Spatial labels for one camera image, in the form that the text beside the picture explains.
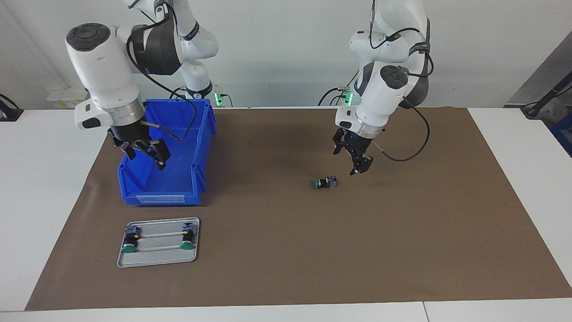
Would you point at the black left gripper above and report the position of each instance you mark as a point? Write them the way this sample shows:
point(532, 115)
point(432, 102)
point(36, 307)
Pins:
point(357, 142)

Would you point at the brown table mat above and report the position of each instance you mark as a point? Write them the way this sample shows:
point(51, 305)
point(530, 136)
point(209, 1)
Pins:
point(335, 232)

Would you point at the blue plastic storage bin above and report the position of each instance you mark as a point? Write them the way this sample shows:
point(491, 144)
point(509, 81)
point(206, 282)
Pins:
point(178, 174)

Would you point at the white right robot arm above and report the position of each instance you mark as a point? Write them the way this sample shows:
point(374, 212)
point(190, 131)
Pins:
point(103, 62)

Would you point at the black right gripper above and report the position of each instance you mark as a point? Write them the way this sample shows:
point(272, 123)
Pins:
point(129, 134)

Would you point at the grey metal tray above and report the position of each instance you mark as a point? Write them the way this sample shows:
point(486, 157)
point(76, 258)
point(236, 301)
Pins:
point(161, 257)

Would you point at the black clamp mount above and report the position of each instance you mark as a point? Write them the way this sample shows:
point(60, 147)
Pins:
point(9, 112)

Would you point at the white box with yellow labels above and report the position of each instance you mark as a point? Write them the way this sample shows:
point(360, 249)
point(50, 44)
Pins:
point(65, 98)

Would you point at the black stand pole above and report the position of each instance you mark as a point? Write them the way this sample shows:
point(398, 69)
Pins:
point(547, 98)

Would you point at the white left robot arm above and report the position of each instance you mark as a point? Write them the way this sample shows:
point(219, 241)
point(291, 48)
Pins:
point(384, 98)

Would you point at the green push button switch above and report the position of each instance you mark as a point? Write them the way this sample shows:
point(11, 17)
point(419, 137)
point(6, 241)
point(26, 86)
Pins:
point(324, 183)
point(129, 243)
point(187, 239)

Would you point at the blue crate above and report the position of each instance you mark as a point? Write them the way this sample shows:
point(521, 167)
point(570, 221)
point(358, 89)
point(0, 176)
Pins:
point(564, 134)

